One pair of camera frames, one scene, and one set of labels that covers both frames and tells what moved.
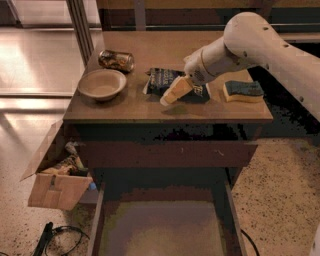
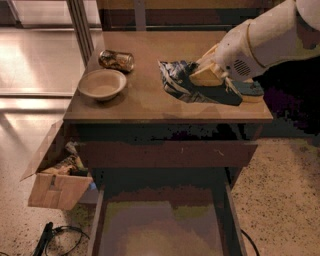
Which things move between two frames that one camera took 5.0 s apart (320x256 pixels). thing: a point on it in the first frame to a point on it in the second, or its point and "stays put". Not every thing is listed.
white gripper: x=197 y=67 to x=234 y=50
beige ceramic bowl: x=101 y=84 stays put
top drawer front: x=168 y=154 stays put
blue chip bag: x=159 y=80 to x=176 y=80
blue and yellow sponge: x=245 y=91 stays put
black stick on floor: x=44 y=239 stays put
